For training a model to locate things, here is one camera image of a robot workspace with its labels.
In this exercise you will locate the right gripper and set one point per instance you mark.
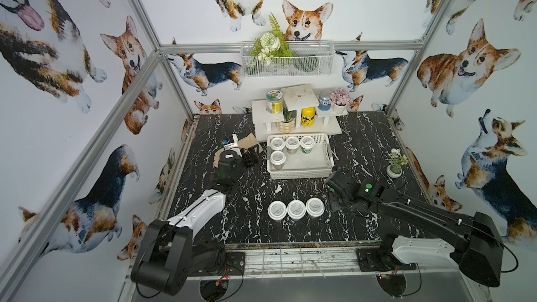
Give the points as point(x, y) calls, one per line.
point(335, 184)

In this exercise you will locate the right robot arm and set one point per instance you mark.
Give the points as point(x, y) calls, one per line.
point(470, 243)

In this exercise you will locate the small white flower pot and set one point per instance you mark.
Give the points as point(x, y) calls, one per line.
point(396, 163)

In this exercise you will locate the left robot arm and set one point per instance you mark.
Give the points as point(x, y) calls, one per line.
point(167, 254)

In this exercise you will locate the yogurt cup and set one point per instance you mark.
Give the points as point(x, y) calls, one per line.
point(277, 144)
point(278, 159)
point(277, 210)
point(292, 145)
point(315, 207)
point(296, 209)
point(307, 143)

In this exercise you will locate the green fern white flowers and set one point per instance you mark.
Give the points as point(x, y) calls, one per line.
point(271, 47)

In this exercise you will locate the pink flower pot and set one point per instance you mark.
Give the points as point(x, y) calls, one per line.
point(340, 98)

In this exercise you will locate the white tiered shelf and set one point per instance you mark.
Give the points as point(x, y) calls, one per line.
point(296, 99)

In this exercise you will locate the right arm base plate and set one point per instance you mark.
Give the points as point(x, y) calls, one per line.
point(377, 260)

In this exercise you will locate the white plastic basket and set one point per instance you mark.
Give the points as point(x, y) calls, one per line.
point(317, 164)

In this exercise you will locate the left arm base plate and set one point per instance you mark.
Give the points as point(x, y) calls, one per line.
point(212, 265)

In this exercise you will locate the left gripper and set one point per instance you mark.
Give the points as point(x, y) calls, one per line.
point(242, 156)

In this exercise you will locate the yellow jar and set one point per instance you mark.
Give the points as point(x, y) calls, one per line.
point(308, 116)

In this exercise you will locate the white wire wall basket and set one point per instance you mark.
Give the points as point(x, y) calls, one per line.
point(311, 58)

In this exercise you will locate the woven pot green plant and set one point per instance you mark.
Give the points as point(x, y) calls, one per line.
point(288, 124)

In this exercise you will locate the green yellow tin can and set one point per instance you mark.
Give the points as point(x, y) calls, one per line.
point(274, 100)

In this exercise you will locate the blue white can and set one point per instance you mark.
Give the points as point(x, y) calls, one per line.
point(325, 100)

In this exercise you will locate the yogurt cup back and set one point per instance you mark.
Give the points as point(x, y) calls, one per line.
point(278, 159)
point(292, 145)
point(277, 144)
point(307, 143)

